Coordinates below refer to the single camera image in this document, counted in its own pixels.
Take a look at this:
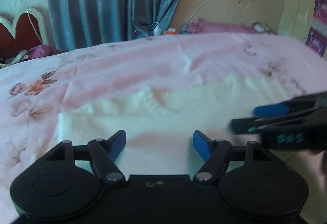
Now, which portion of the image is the pile of clothes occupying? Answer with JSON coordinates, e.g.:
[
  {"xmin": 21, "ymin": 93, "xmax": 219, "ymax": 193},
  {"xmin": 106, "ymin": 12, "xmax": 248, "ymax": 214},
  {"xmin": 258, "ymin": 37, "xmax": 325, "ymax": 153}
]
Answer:
[{"xmin": 1, "ymin": 45, "xmax": 55, "ymax": 68}]

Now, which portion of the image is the patterned item by headboard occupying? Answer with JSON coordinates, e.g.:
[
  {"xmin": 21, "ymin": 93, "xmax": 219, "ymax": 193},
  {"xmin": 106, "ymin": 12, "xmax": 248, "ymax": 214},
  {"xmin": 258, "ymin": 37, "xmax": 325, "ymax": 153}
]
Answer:
[{"xmin": 252, "ymin": 21, "xmax": 275, "ymax": 35}]

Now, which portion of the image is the pink floral bed sheet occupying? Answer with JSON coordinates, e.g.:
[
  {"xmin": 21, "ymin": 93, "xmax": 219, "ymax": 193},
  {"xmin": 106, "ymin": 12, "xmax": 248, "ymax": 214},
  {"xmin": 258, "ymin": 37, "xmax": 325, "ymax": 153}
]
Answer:
[{"xmin": 1, "ymin": 33, "xmax": 326, "ymax": 223}]

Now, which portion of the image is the purple pink pillow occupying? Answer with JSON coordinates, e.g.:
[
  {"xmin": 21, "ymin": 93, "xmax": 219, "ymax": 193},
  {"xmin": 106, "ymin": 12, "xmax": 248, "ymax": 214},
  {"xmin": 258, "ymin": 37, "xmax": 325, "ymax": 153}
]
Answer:
[{"xmin": 184, "ymin": 18, "xmax": 258, "ymax": 34}]

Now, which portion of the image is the orange small container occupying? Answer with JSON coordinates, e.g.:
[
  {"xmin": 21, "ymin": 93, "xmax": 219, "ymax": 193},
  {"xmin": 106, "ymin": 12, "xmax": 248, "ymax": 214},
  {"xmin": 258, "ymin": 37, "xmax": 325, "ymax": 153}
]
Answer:
[{"xmin": 162, "ymin": 28, "xmax": 178, "ymax": 35}]

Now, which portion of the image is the cream round headboard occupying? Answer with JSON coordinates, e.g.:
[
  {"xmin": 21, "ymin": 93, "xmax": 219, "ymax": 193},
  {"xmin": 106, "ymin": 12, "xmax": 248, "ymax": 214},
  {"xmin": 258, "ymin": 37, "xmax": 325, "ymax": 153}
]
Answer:
[{"xmin": 170, "ymin": 0, "xmax": 276, "ymax": 31}]

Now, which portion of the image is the white lotion bottle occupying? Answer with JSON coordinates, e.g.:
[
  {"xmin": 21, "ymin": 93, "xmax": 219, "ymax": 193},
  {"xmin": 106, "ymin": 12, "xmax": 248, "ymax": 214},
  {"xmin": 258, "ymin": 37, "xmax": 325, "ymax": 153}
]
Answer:
[{"xmin": 153, "ymin": 22, "xmax": 162, "ymax": 36}]

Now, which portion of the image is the red heart shaped headboard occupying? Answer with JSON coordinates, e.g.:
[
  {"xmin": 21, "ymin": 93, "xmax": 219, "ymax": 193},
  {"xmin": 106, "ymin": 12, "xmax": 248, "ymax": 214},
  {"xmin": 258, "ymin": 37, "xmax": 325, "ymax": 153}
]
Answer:
[{"xmin": 0, "ymin": 8, "xmax": 49, "ymax": 59}]

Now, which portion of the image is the purple wall poster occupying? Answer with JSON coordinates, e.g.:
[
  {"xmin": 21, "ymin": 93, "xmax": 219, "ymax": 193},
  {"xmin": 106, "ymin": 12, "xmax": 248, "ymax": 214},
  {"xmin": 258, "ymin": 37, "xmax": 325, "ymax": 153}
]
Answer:
[{"xmin": 305, "ymin": 0, "xmax": 327, "ymax": 57}]

